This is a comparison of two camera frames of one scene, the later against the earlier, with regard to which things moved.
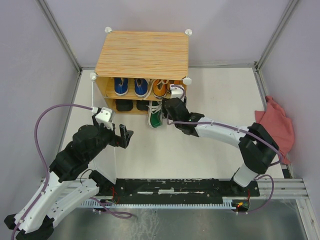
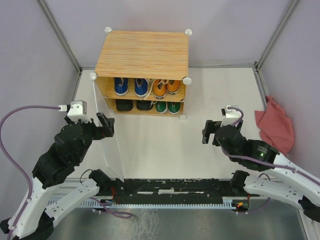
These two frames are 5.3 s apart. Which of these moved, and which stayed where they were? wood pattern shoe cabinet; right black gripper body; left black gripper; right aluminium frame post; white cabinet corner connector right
Moved: right black gripper body; left black gripper
Stayed: white cabinet corner connector right; right aluminium frame post; wood pattern shoe cabinet
